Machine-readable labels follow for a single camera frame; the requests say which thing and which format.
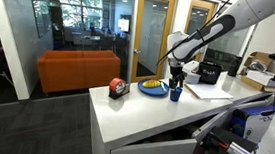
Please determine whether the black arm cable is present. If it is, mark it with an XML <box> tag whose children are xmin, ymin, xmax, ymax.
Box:
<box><xmin>157</xmin><ymin>0</ymin><xmax>237</xmax><ymax>73</ymax></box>

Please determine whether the red tape roll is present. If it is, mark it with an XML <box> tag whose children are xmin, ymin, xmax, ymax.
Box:
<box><xmin>108</xmin><ymin>77</ymin><xmax>127</xmax><ymax>95</ymax></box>

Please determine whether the orange sofa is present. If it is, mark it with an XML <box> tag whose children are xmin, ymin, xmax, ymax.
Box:
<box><xmin>34</xmin><ymin>43</ymin><xmax>123</xmax><ymax>100</ymax></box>

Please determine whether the wall mounted glass board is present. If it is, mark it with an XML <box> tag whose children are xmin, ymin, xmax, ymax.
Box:
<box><xmin>24</xmin><ymin>0</ymin><xmax>55</xmax><ymax>40</ymax></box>

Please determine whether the grey open cabinet door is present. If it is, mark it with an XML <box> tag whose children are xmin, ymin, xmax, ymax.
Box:
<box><xmin>190</xmin><ymin>91</ymin><xmax>275</xmax><ymax>150</ymax></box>

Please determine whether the blue and white box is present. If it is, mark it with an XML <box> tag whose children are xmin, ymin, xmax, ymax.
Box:
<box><xmin>227</xmin><ymin>101</ymin><xmax>275</xmax><ymax>146</ymax></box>

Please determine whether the black fabric basket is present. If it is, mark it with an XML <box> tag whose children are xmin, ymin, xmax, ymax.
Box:
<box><xmin>195</xmin><ymin>60</ymin><xmax>224</xmax><ymax>86</ymax></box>

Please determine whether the white paper pad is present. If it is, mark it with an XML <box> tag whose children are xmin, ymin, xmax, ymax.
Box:
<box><xmin>182</xmin><ymin>80</ymin><xmax>235</xmax><ymax>103</ymax></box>

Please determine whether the white flat box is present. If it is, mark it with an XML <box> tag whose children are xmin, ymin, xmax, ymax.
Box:
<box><xmin>245</xmin><ymin>70</ymin><xmax>275</xmax><ymax>88</ymax></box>

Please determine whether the black tape dispenser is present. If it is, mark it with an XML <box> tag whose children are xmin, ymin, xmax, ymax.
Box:
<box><xmin>107</xmin><ymin>81</ymin><xmax>132</xmax><ymax>101</ymax></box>

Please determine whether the blue round plate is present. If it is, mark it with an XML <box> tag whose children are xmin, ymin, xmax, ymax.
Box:
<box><xmin>136</xmin><ymin>77</ymin><xmax>171</xmax><ymax>99</ymax></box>

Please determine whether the white round container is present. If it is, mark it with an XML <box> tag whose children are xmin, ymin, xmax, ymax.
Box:
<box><xmin>184</xmin><ymin>70</ymin><xmax>202</xmax><ymax>86</ymax></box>

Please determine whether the light blue toy fork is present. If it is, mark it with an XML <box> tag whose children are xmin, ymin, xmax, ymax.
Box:
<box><xmin>158</xmin><ymin>81</ymin><xmax>168</xmax><ymax>93</ymax></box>

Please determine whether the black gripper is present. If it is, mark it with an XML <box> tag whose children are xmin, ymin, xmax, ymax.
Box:
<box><xmin>166</xmin><ymin>58</ymin><xmax>188</xmax><ymax>92</ymax></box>

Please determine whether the black tumbler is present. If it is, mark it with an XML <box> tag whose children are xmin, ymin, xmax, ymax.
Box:
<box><xmin>227</xmin><ymin>54</ymin><xmax>244</xmax><ymax>78</ymax></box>

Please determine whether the blue plastic cup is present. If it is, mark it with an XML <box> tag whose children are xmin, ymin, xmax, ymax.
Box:
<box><xmin>169</xmin><ymin>86</ymin><xmax>184</xmax><ymax>103</ymax></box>

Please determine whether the white open cabinet door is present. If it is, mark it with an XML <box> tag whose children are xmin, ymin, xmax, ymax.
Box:
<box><xmin>110</xmin><ymin>131</ymin><xmax>198</xmax><ymax>154</ymax></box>

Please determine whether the yellow toy bread loaf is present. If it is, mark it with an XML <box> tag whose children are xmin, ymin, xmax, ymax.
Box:
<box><xmin>142</xmin><ymin>79</ymin><xmax>162</xmax><ymax>90</ymax></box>

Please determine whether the open cardboard box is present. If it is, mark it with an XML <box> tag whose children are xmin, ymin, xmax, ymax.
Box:
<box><xmin>239</xmin><ymin>50</ymin><xmax>275</xmax><ymax>94</ymax></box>

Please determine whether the silver metal clamp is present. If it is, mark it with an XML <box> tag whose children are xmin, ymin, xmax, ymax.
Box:
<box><xmin>226</xmin><ymin>140</ymin><xmax>256</xmax><ymax>154</ymax></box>

